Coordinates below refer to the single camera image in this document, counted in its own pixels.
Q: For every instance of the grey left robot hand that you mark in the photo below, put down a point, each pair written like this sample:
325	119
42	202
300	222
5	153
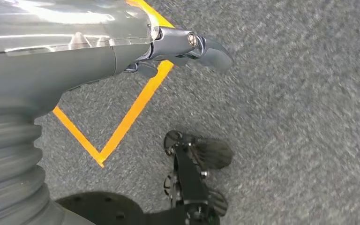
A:
59	56

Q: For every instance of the yellow floor tape square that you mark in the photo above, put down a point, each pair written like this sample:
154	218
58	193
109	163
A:
130	115

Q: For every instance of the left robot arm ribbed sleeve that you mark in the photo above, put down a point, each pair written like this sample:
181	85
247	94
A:
9	167

